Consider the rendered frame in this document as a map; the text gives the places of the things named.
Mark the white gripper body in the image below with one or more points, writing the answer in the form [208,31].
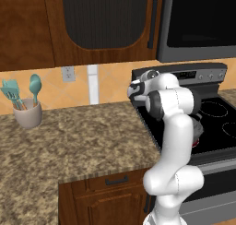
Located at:
[137,96]

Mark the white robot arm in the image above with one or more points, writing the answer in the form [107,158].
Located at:
[175,136]

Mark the grey stove knob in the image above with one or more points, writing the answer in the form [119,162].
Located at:
[210,76]
[220,76]
[200,77]

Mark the black and steel stove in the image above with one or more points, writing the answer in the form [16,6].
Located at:
[215,133]

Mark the wooden cupboard door glass panel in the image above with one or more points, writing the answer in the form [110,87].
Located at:
[101,19]

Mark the wooden drawer front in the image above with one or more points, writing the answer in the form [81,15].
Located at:
[116,181]

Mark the steel microwave oven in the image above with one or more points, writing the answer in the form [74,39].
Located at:
[196,22]

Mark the teal spoon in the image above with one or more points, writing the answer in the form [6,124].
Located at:
[35,84]

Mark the beige utensil pot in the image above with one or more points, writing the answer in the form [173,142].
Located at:
[28,115]

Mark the wooden base cupboard door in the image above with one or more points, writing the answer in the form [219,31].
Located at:
[110,208]

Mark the steel oven door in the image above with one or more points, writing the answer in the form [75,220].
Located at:
[215,191]

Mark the teal slotted turner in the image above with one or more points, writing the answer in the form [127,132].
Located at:
[10,95]

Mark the teal spatula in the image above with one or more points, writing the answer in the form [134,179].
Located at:
[9,84]

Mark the plain wooden cupboard door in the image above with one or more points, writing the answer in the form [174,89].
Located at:
[23,26]

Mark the white wall socket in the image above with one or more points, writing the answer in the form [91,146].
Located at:
[68,74]

